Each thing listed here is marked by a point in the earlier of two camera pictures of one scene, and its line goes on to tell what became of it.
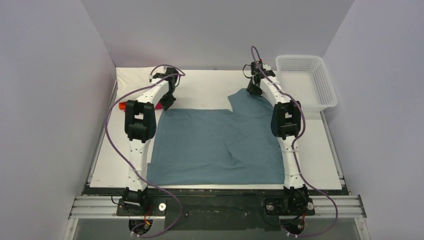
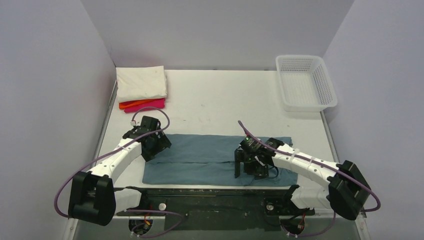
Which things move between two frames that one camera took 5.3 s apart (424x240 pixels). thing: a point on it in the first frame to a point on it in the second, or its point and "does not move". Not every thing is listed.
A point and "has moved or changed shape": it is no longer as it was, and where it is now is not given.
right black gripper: x=253 y=88 to x=245 y=158
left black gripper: x=168 y=100 to x=159 y=145
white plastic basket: x=305 y=78 does not move
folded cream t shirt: x=130 y=79 does not move
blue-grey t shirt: x=215 y=146 has moved or changed shape
